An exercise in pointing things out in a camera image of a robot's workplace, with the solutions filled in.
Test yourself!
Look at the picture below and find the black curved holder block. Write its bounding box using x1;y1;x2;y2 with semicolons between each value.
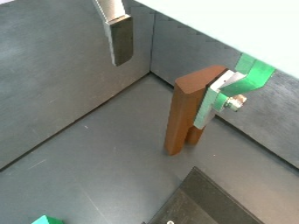
147;166;266;224

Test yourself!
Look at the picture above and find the green taped gripper right finger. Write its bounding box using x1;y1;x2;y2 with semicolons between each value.
194;53;277;129

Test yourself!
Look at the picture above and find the brown square-circle peg object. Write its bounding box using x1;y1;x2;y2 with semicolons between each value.
164;65;227;155

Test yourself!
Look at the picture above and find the green shape sorting board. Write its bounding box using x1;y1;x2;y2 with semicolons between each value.
32;215;64;224

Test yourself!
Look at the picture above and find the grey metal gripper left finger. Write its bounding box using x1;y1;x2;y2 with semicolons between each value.
92;0;134;67

